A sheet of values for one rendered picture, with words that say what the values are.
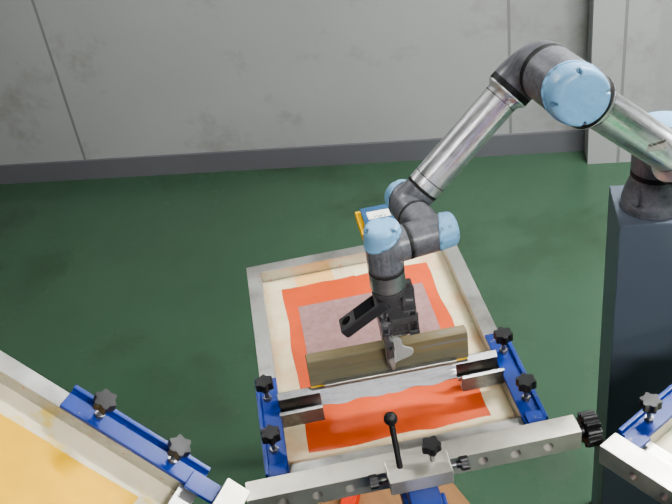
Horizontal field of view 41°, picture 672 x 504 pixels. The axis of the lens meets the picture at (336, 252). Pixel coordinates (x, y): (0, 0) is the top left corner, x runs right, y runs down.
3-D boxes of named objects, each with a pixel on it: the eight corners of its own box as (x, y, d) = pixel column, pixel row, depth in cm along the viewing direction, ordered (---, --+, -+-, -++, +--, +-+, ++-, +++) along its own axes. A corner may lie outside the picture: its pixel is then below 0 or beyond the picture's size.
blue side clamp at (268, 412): (259, 399, 212) (254, 378, 208) (279, 395, 213) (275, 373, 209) (270, 497, 188) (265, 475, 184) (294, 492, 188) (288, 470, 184)
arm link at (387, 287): (371, 284, 179) (364, 261, 185) (374, 301, 181) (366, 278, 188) (408, 276, 179) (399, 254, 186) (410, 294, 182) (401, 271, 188)
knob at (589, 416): (563, 432, 187) (563, 407, 183) (589, 426, 187) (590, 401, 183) (576, 458, 181) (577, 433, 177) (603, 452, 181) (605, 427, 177)
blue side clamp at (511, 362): (485, 353, 215) (484, 331, 211) (505, 349, 215) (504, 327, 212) (525, 444, 191) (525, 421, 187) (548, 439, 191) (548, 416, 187)
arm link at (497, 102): (523, 14, 181) (368, 193, 193) (549, 31, 172) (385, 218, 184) (556, 46, 188) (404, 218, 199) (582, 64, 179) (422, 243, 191)
